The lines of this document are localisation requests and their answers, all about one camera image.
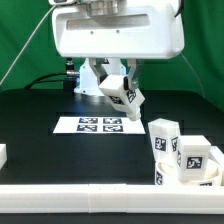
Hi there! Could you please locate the white marker sheet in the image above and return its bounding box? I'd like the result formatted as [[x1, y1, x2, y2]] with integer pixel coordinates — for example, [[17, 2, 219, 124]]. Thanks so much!
[[53, 117, 145, 134]]

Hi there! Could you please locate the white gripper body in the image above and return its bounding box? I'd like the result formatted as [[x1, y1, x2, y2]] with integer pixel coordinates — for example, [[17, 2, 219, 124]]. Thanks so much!
[[50, 0, 184, 59]]

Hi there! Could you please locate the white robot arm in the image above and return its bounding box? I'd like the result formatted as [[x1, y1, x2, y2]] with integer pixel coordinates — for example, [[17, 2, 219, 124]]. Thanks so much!
[[48, 0, 184, 97]]

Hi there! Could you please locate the white cable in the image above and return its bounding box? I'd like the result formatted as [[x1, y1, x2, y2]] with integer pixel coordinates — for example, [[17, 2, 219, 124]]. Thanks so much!
[[0, 4, 58, 86]]

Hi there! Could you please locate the black cable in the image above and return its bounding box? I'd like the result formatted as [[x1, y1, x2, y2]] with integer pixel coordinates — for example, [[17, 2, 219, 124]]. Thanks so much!
[[23, 72, 79, 90]]

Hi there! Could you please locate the white round stool seat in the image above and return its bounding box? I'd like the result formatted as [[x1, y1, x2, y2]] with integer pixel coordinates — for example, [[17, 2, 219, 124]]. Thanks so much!
[[154, 159, 223, 186]]

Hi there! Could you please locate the white left rail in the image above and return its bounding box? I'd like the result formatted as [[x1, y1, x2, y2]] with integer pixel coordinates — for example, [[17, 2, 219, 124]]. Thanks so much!
[[0, 144, 7, 170]]

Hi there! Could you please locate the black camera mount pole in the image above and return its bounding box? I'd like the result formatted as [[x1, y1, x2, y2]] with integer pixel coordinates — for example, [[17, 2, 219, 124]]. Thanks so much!
[[63, 58, 80, 92]]

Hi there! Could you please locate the white front rail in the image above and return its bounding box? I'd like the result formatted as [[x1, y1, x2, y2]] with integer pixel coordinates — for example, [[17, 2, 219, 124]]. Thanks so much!
[[0, 184, 224, 214]]

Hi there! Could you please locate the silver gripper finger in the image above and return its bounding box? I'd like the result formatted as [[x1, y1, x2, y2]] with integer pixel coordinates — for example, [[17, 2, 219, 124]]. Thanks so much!
[[124, 59, 144, 90], [89, 58, 109, 84]]

